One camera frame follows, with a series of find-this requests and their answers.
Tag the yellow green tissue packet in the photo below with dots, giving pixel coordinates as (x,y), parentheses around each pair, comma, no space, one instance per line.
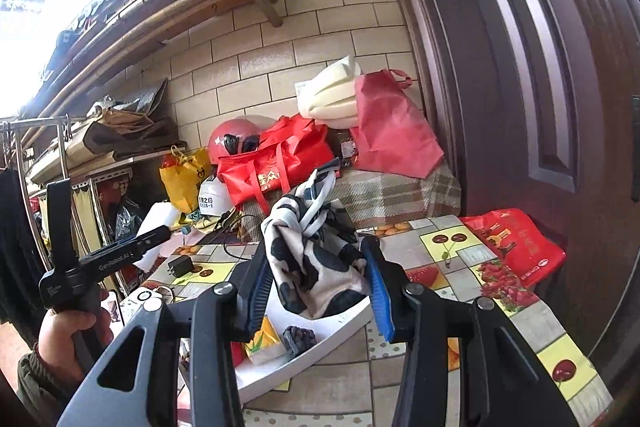
(262,342)

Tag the red printed plastic bag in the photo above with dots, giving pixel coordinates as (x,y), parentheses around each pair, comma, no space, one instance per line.
(515,247)

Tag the white helmet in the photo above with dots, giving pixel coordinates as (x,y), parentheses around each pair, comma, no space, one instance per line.
(212,199)

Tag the red non-woven bag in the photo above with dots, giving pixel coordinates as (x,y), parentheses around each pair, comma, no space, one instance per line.
(395,132)

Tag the white foam block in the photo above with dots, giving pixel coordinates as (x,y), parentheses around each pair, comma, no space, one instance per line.
(330,97)

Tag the yellow plastic bag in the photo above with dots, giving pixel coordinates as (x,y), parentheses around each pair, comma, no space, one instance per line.
(182,182)

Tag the red helmet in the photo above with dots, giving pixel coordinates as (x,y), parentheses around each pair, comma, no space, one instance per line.
(225,137)

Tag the wooden wall shelf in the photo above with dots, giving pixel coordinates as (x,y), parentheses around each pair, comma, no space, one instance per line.
(165,2)

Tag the black power adapter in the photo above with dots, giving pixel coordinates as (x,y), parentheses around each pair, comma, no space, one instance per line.
(180,266)

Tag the dark hanging garment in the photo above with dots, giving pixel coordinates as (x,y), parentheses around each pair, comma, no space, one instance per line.
(15,232)

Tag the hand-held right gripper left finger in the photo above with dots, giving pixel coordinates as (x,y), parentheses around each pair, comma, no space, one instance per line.
(257,292)

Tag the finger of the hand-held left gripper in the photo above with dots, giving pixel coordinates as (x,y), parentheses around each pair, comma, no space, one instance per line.
(152,238)

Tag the person's left hand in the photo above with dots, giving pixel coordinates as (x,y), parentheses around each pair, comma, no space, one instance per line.
(55,332)

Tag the dark brown door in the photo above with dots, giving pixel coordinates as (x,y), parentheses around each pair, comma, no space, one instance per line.
(500,57)

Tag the person's left forearm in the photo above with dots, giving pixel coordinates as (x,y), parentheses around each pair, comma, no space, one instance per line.
(40,382)

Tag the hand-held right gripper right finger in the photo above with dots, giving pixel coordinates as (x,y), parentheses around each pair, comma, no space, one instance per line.
(377,292)

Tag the black white cow print cloth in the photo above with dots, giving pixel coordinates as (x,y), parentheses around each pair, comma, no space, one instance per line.
(310,267)

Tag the white cardboard box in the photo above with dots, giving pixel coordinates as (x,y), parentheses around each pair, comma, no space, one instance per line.
(327,327)

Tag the red tote bag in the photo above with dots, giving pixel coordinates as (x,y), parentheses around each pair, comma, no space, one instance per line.
(280,157)

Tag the plaid blanket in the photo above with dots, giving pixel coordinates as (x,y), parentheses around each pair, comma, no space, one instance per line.
(390,197)

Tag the fruit print tablecloth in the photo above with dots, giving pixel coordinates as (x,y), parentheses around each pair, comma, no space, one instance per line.
(425,257)

